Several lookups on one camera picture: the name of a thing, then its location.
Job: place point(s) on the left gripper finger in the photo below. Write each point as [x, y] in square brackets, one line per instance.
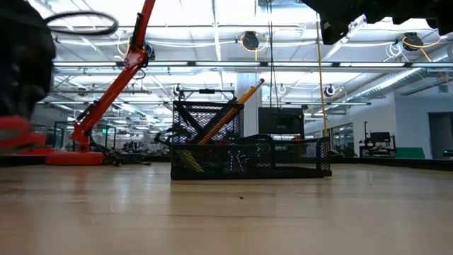
[21, 95]

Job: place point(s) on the orange pencil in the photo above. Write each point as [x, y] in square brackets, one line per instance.
[240, 102]

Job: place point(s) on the black mesh desk organizer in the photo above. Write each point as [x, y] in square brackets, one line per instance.
[247, 175]

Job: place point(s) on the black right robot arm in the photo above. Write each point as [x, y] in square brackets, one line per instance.
[424, 10]

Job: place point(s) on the low red box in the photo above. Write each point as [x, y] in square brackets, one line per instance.
[49, 151]

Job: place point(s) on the red desk lamp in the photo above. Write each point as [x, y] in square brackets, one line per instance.
[106, 95]

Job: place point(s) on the black monitor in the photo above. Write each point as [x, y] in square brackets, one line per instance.
[281, 120]

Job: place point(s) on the black equipment cart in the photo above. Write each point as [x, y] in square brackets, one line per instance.
[380, 136]

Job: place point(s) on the green panel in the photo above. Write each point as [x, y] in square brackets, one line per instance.
[410, 153]

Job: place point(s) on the silver ceiling duct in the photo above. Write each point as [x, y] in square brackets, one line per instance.
[389, 83]

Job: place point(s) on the black gantry frame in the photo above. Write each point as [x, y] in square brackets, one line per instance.
[207, 91]

